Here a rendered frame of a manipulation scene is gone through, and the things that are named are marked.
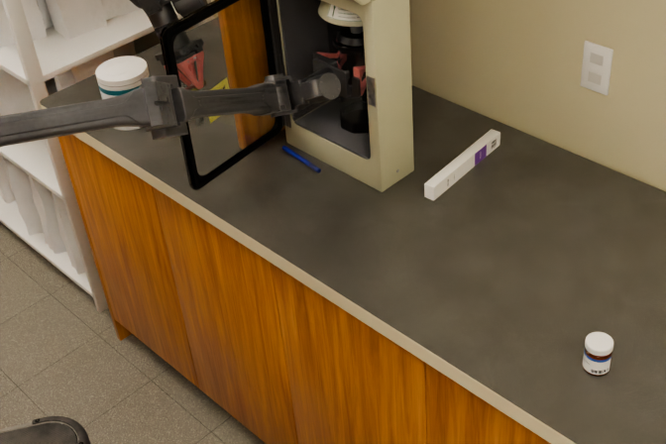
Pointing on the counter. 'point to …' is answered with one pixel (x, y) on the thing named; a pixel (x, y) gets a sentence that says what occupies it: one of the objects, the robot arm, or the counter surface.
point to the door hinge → (276, 33)
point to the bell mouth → (338, 15)
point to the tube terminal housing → (395, 111)
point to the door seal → (179, 82)
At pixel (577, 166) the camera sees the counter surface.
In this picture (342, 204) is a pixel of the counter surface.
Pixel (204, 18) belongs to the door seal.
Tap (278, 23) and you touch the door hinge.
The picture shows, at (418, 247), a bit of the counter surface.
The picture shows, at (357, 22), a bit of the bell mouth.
